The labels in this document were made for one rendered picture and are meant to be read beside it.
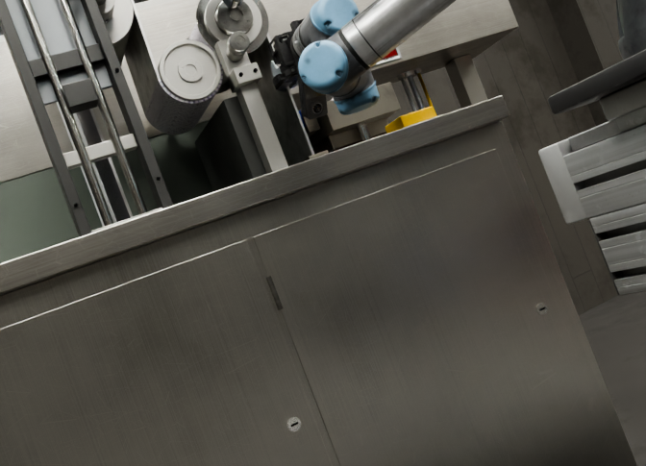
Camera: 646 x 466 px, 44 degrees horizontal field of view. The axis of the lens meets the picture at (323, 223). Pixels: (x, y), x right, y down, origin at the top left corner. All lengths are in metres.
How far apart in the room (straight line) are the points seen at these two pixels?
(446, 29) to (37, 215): 1.15
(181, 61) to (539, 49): 3.07
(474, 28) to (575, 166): 1.39
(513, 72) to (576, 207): 3.37
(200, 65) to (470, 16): 0.92
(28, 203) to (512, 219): 1.03
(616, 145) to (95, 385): 0.78
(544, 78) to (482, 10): 2.12
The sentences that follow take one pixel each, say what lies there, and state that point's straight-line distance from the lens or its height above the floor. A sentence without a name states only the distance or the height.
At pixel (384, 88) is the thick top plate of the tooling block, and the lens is 1.66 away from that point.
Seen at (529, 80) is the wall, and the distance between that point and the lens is 4.32.
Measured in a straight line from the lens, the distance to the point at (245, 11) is 1.65.
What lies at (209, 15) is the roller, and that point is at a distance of 1.64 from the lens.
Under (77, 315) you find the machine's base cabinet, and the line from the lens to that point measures 1.22.
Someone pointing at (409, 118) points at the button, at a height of 0.91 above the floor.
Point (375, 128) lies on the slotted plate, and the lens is 1.69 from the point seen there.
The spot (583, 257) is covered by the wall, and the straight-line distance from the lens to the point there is 4.26.
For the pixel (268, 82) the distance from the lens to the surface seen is 1.73.
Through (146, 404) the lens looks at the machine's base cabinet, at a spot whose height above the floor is 0.64.
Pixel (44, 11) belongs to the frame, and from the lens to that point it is 1.50.
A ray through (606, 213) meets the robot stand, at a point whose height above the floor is 0.68.
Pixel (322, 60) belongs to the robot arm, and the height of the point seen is 1.02.
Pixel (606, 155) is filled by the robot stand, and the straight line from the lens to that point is 0.88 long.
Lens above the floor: 0.76
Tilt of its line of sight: 2 degrees up
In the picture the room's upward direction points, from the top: 21 degrees counter-clockwise
